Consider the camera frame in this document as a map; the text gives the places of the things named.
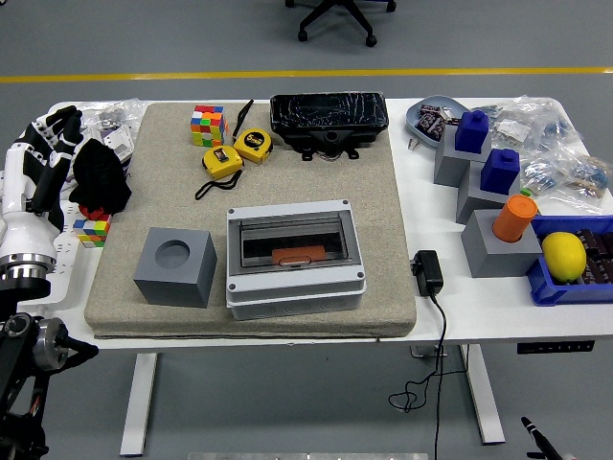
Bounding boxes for yellow tape measure round label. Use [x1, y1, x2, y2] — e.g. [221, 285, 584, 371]
[232, 127, 275, 167]

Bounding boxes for black film-wrapped device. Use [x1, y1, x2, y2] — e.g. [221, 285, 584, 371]
[269, 91, 389, 163]

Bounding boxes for white table leg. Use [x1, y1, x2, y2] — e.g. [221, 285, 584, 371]
[119, 353, 159, 457]
[459, 343, 507, 446]

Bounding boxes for clear bag of parts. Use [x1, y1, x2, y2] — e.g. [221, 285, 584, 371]
[564, 155, 613, 215]
[478, 94, 576, 162]
[520, 143, 600, 198]
[76, 98, 148, 143]

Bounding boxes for dark components pile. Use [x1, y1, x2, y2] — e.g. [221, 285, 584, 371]
[574, 228, 613, 288]

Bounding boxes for black office chair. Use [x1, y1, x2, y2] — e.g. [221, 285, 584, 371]
[285, 0, 397, 48]

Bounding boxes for yellow lemon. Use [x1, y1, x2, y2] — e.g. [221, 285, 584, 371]
[541, 231, 588, 283]

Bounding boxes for black cloth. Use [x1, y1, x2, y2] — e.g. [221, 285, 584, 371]
[68, 138, 133, 215]

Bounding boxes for blue plastic bin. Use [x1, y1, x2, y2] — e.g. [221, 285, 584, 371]
[525, 214, 613, 307]

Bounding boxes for grey-brown mat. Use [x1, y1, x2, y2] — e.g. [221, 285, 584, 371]
[83, 102, 418, 340]

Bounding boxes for orange cylinder battery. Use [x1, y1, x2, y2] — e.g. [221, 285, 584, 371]
[491, 194, 539, 243]
[271, 245, 327, 266]

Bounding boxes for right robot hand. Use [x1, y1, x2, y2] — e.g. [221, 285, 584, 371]
[520, 416, 566, 460]

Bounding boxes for white switch panel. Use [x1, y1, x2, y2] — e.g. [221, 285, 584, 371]
[93, 124, 135, 167]

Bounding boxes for grey block with round hole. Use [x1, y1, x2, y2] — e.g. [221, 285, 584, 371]
[132, 227, 218, 309]
[461, 209, 542, 279]

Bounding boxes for black table control panel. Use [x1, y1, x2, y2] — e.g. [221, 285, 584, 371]
[516, 340, 597, 356]

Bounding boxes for dark patterned component packet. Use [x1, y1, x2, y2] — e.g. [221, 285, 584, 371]
[415, 113, 447, 143]

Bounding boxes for black adapter cord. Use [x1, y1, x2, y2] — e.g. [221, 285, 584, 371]
[387, 290, 473, 460]

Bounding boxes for blue block with knob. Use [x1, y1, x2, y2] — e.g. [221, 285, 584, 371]
[454, 109, 490, 155]
[480, 148, 522, 196]

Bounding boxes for yellow tape measure black strap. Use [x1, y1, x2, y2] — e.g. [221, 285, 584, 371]
[194, 145, 245, 201]

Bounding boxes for white power strip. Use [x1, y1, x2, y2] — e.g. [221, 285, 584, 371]
[18, 200, 83, 308]

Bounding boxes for grey block holder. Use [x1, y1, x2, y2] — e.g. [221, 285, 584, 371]
[433, 123, 493, 188]
[455, 160, 522, 225]

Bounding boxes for small colourful puzzle cube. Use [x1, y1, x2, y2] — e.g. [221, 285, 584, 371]
[72, 214, 112, 249]

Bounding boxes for grey junction box clear lid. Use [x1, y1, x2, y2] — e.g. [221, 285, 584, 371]
[225, 198, 368, 321]

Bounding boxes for blue-grey dish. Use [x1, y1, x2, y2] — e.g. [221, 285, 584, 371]
[405, 95, 473, 150]

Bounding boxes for large colourful puzzle cube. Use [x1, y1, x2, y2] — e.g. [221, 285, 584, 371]
[190, 104, 229, 149]

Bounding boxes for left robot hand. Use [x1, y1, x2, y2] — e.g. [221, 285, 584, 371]
[0, 105, 85, 269]

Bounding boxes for black power adapter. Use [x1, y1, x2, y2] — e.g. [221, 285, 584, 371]
[410, 249, 445, 298]

